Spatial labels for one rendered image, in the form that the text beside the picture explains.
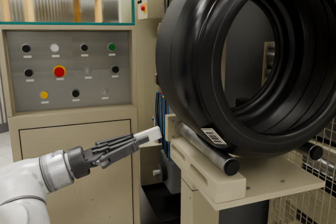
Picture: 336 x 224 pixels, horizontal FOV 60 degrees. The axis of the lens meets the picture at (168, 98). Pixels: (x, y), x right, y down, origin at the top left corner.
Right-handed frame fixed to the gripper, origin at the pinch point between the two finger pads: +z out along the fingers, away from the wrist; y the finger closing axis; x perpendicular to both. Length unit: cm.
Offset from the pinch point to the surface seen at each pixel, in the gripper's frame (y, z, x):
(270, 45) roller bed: 37, 69, -4
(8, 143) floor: 285, -110, 69
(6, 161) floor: 234, -104, 71
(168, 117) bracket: 24.1, 12.8, 6.3
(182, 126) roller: 20.4, 16.1, 9.9
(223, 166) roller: -9.3, 15.1, 11.3
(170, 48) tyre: -1.7, 11.4, -20.6
